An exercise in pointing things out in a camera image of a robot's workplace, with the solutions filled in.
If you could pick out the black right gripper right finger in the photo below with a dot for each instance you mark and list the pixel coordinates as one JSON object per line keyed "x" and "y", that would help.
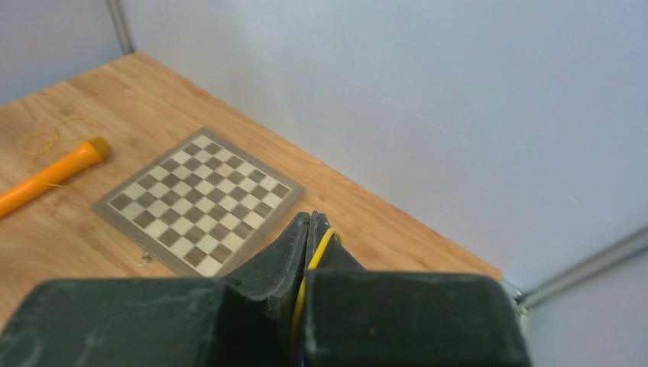
{"x": 353, "y": 316}

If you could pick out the aluminium frame post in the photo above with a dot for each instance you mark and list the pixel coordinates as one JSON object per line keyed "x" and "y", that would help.
{"x": 121, "y": 25}
{"x": 606, "y": 259}

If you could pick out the wooden chessboard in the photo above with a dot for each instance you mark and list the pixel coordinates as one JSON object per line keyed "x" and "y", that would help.
{"x": 201, "y": 207}

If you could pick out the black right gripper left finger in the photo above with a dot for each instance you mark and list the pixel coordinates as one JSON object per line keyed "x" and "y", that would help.
{"x": 241, "y": 319}

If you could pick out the orange plastic carrot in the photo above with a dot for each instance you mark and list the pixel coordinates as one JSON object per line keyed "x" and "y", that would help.
{"x": 90, "y": 152}

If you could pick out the right aluminium frame post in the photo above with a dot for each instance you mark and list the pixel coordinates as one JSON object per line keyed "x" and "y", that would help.
{"x": 606, "y": 259}

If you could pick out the left aluminium frame post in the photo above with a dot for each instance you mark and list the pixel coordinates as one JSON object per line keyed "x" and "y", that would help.
{"x": 121, "y": 25}

